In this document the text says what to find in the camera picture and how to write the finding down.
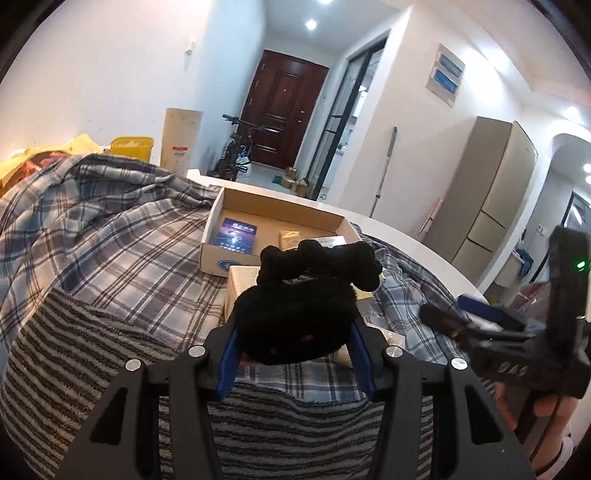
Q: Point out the silver flat packet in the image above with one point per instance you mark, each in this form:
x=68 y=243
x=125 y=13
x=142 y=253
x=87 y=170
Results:
x=330 y=240

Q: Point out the dark blue printed booklet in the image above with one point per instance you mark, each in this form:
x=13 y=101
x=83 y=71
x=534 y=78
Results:
x=236 y=235

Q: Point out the black framed glass door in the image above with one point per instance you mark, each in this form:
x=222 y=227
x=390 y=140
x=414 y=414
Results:
x=346 y=120

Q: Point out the beige tall cabinet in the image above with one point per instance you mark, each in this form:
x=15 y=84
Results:
x=489 y=194

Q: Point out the grey striped cloth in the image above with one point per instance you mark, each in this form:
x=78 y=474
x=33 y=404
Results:
x=92 y=332

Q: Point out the green floor mat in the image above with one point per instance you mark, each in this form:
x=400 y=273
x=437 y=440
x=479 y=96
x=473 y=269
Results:
x=278 y=180

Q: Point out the brown entrance door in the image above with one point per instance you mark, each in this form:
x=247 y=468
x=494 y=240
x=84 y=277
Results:
x=288 y=106

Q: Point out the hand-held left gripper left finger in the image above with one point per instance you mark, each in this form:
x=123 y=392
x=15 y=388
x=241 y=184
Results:
x=226 y=364

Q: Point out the cream paper box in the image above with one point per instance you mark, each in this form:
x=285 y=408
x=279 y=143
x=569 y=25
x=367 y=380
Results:
x=242 y=281

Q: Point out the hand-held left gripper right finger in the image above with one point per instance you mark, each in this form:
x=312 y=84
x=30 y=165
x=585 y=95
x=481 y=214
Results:
x=362 y=364

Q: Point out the yellow plastic bin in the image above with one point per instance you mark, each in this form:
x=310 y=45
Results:
x=131 y=147

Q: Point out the blue plaid shirt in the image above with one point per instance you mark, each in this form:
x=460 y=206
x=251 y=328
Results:
x=115 y=230

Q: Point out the wall electrical panel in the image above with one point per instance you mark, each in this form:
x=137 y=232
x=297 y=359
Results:
x=445 y=74

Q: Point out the red and white stick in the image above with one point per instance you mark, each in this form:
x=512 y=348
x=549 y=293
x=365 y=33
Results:
x=429 y=219

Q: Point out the clear bag with peach item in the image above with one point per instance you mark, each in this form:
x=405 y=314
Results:
x=346 y=357

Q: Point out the tan wrapped packet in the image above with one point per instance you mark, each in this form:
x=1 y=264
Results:
x=292 y=237

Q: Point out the cardboard box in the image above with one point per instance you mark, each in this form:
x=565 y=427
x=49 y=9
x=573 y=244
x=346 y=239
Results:
x=277 y=203

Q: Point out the yellow bag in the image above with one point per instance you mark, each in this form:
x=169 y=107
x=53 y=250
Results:
x=69 y=147

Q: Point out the black plush toy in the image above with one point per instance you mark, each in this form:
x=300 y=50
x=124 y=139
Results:
x=295 y=314

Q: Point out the black bicycle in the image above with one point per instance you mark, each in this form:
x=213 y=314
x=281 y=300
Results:
x=235 y=152

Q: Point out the ceiling spotlight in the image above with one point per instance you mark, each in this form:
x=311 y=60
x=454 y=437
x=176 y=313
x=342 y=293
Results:
x=311 y=23

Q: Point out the white plastic bag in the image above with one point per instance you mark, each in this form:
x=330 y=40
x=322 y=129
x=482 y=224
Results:
x=244 y=167

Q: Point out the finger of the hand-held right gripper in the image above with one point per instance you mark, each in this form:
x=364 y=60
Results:
x=443 y=321
x=480 y=307

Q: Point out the person's right hand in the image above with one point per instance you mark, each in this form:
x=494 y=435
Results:
x=551 y=413

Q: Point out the cardboard boxes on floor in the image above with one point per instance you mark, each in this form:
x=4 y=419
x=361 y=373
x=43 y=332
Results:
x=298 y=182

